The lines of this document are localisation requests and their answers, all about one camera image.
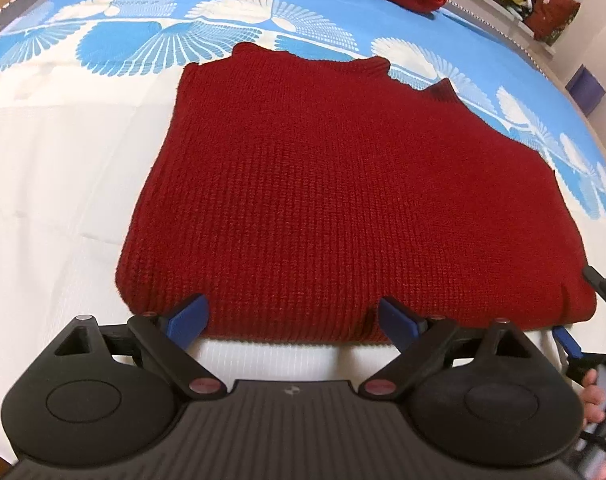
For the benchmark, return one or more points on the red brown plush cushion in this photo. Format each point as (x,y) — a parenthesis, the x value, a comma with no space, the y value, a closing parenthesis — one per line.
(553,12)

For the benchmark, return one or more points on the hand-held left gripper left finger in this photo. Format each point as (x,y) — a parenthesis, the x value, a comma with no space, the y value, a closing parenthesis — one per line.
(188,317)

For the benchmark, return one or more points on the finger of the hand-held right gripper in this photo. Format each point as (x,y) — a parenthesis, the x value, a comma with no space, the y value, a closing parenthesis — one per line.
(569,341)
(605,287)

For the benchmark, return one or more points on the person's right hand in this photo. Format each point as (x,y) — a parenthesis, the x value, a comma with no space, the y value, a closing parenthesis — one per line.
(594,400)

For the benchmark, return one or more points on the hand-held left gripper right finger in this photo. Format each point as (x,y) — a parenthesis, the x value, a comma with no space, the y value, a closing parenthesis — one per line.
(398,322)

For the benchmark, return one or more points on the white window sill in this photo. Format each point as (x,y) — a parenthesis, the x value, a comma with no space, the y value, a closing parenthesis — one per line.
(483,16)

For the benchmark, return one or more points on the dark red knit sweater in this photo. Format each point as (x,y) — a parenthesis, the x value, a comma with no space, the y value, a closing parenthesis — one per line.
(333,185)

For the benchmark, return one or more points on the purple box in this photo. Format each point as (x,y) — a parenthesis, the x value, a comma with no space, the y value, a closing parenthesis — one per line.
(587,91)

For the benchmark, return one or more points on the blue white printed blanket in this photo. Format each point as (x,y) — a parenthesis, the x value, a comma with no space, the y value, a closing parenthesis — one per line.
(58,160)

